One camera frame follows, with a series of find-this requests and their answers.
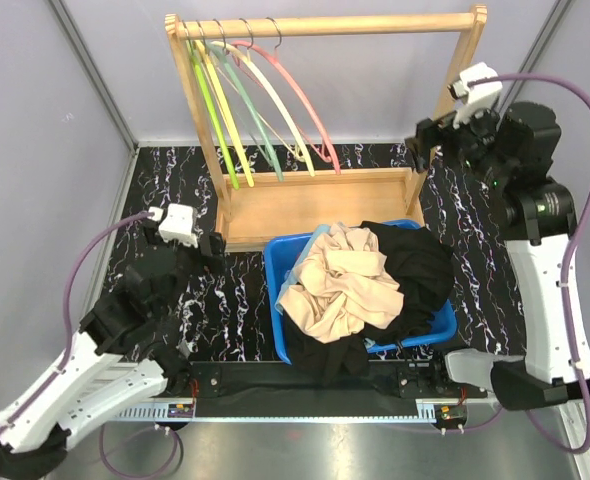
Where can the blue plastic bin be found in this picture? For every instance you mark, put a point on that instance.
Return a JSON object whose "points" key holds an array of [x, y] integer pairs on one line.
{"points": [[282, 253]]}

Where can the wooden clothes rack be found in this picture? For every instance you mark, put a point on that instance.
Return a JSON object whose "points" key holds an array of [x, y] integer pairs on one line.
{"points": [[249, 217]]}

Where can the yellow hanger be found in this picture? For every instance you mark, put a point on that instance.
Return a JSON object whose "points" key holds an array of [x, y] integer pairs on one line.
{"points": [[220, 100]]}

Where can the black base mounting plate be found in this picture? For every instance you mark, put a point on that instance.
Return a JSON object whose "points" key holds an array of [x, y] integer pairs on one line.
{"points": [[398, 391]]}

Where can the lime green hanger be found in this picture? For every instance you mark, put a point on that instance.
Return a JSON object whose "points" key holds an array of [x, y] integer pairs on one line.
{"points": [[210, 106]]}

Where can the light blue trousers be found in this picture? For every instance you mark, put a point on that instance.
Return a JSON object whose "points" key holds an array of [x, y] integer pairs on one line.
{"points": [[291, 278]]}

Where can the beige trousers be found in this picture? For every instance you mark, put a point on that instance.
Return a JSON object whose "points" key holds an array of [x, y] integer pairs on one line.
{"points": [[342, 286]]}

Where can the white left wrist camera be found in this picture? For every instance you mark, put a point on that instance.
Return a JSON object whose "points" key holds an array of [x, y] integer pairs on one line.
{"points": [[175, 223]]}

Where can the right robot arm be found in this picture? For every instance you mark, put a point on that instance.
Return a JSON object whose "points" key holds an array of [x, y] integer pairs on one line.
{"points": [[512, 154]]}

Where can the mint green hanger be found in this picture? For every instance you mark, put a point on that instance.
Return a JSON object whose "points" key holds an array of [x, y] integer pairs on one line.
{"points": [[218, 48]]}

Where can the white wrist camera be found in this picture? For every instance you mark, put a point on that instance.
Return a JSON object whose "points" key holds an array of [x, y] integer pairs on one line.
{"points": [[477, 89], [175, 223]]}

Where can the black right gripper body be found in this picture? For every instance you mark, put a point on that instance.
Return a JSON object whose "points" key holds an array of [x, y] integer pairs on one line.
{"points": [[470, 145]]}

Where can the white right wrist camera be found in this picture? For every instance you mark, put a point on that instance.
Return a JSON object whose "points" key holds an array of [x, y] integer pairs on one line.
{"points": [[477, 89]]}

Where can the cream white hanger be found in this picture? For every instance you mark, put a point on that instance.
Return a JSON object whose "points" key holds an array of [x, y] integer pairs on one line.
{"points": [[263, 81]]}

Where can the black trousers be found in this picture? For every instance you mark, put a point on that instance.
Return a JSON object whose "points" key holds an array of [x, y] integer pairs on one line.
{"points": [[324, 362], [423, 268]]}

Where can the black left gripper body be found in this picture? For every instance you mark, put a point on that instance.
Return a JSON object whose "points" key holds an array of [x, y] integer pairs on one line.
{"points": [[193, 261]]}

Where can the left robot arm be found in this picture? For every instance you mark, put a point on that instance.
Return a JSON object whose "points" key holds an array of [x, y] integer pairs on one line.
{"points": [[112, 361]]}

